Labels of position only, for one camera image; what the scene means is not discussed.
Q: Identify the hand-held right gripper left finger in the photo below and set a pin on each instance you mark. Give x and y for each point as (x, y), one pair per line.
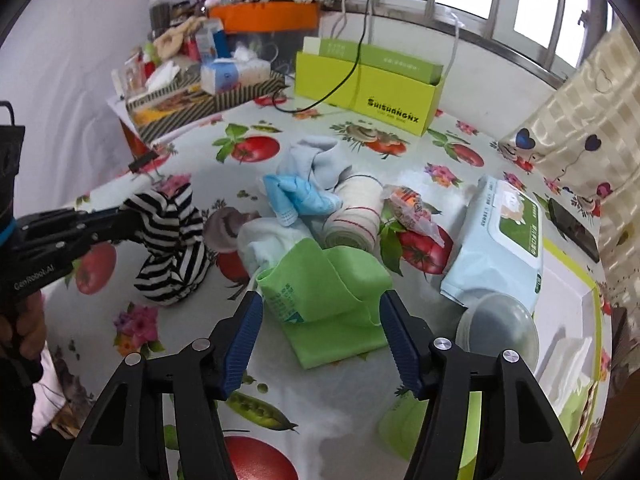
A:
(243, 347)

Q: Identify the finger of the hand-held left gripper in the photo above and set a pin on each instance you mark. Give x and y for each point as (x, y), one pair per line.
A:
(90, 245)
(75, 220)

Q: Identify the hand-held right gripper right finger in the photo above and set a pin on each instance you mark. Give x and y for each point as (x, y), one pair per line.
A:
(400, 345)

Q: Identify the black white striped sock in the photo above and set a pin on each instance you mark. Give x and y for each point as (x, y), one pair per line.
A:
(172, 260)

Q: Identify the green cloth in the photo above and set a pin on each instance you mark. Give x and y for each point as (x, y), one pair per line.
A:
(325, 285)

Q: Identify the white red-blue striped cloth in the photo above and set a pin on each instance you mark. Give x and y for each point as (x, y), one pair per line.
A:
(350, 215)

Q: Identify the light grey sock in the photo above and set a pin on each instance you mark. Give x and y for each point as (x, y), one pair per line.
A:
(320, 160)

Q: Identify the person's left forearm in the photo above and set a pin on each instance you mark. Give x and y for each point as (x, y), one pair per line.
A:
(15, 400)

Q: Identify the person's left hand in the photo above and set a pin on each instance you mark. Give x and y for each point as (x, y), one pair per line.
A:
(25, 327)

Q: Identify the light green plastic bag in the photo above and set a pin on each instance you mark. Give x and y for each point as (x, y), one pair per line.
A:
(400, 425)

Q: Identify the fruit print tablecloth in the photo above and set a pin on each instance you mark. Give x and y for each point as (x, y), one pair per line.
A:
(310, 410)

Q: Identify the clear plastic bowl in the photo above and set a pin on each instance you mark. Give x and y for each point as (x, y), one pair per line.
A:
(495, 325)

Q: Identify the pale blue wet wipes pack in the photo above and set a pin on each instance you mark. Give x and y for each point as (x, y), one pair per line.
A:
(490, 250)

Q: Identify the orange snack packet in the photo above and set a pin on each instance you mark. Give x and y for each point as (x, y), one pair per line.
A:
(410, 210)

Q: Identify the blue cloth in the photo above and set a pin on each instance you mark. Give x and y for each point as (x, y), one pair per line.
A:
(305, 200)

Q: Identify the black gold striped box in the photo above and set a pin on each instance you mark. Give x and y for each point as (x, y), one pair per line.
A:
(200, 105)

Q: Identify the white tray with green edge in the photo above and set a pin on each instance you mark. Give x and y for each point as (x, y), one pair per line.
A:
(565, 300)

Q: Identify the white paper tissue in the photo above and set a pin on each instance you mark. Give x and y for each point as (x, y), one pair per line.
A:
(570, 365)

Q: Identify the beige plush cloth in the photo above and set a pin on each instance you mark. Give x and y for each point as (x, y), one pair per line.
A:
(172, 40)

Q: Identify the blue white tissue box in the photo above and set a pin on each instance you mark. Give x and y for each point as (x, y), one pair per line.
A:
(225, 77)

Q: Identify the black phone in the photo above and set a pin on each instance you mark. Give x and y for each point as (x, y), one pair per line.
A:
(575, 230)

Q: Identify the dark bottle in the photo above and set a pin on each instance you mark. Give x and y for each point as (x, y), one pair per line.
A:
(160, 15)

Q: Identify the blue white carton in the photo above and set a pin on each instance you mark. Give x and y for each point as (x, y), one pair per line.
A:
(212, 40)

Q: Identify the lime green paper box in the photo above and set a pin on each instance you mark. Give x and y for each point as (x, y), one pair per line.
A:
(390, 105)

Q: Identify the orange box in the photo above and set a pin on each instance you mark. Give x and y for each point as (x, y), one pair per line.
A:
(265, 17)

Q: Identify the metal window frame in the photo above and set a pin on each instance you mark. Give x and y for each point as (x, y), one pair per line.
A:
(505, 0)

